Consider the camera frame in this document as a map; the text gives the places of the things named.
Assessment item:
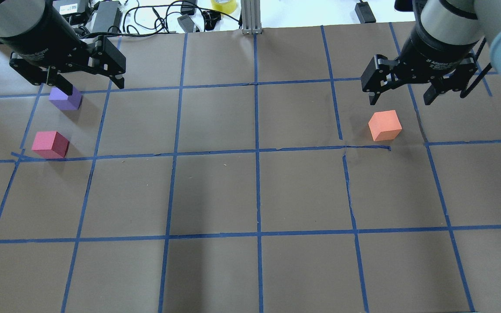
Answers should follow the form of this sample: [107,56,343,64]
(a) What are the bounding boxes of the purple block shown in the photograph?
[48,87,82,111]

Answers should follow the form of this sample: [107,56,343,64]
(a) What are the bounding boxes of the red block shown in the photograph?
[30,131,70,159]

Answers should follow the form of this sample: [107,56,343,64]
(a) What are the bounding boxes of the yellow tape roll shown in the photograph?
[210,0,238,14]

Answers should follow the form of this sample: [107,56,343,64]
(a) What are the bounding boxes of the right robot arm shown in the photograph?
[361,0,501,105]

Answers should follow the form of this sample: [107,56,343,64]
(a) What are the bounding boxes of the aluminium frame post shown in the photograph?
[240,0,263,34]

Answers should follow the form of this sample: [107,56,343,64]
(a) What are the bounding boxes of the brown paper mat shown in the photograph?
[0,23,501,313]

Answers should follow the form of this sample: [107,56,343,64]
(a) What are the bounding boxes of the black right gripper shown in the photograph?
[361,22,477,106]

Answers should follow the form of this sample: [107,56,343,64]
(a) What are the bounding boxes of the orange block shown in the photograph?
[368,110,402,141]

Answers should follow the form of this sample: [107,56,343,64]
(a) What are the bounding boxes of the black power adapter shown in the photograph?
[354,0,377,24]

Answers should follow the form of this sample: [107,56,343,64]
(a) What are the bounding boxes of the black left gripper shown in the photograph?
[0,9,127,96]

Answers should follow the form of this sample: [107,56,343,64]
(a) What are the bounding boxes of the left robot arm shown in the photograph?
[0,0,127,96]

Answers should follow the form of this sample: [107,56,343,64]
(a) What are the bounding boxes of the black power brick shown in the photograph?
[91,0,122,33]

